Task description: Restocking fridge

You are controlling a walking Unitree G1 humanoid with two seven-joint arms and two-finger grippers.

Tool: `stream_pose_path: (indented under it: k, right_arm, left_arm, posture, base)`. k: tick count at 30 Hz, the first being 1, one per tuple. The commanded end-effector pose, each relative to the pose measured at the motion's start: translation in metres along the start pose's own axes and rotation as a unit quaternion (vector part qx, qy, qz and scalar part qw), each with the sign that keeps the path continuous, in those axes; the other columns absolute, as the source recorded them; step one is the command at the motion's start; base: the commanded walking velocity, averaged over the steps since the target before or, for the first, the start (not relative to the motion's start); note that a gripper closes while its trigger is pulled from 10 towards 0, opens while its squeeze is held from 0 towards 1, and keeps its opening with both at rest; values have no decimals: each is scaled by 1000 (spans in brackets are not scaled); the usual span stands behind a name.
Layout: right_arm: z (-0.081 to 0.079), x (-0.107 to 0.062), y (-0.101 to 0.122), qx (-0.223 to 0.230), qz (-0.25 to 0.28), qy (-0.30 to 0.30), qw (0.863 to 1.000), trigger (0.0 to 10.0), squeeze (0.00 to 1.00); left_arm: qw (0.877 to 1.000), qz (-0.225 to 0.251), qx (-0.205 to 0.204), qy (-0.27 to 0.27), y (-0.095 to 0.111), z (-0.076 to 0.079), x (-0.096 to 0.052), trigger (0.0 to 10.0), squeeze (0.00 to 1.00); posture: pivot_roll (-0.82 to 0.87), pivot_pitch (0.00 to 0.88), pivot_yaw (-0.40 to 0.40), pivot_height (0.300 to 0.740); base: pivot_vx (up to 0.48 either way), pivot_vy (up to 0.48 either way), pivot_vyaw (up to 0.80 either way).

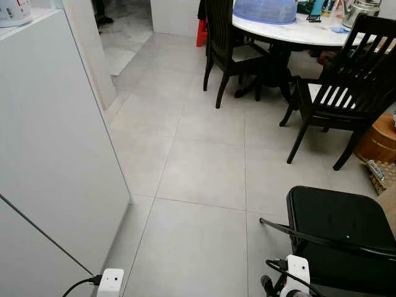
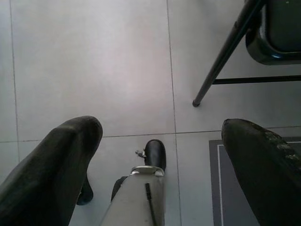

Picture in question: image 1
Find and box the red plastic stool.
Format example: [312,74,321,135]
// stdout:
[196,19,209,48]

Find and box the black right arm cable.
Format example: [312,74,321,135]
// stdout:
[266,260,325,297]

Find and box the blue plastic food cover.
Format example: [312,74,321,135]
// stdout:
[233,0,299,24]

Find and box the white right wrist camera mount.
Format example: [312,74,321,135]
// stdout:
[282,255,311,297]

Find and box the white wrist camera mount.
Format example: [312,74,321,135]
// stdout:
[282,255,311,297]
[97,269,124,297]

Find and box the round white dining table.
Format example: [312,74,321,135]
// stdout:
[232,9,396,105]

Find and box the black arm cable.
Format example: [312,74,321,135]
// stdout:
[266,260,325,297]
[62,275,103,297]

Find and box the light wooden board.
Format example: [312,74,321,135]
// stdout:
[377,183,396,237]

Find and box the white cabinet panel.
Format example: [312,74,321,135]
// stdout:
[0,7,132,297]

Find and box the white rice cooker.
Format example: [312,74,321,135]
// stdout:
[0,0,33,28]

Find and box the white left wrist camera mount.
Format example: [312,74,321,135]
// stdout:
[97,269,124,297]

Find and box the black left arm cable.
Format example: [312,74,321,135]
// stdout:
[62,275,103,297]

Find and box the steel kettle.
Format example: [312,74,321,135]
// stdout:
[342,0,382,29]

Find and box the round wooden bucket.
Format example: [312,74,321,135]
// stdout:
[354,113,396,164]

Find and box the dark wooden dining chair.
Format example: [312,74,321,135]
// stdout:
[280,14,396,171]
[203,0,273,110]

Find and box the black phone stand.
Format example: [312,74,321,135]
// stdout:
[307,0,323,23]

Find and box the cardboard egg tray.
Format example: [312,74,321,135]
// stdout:
[366,159,396,196]

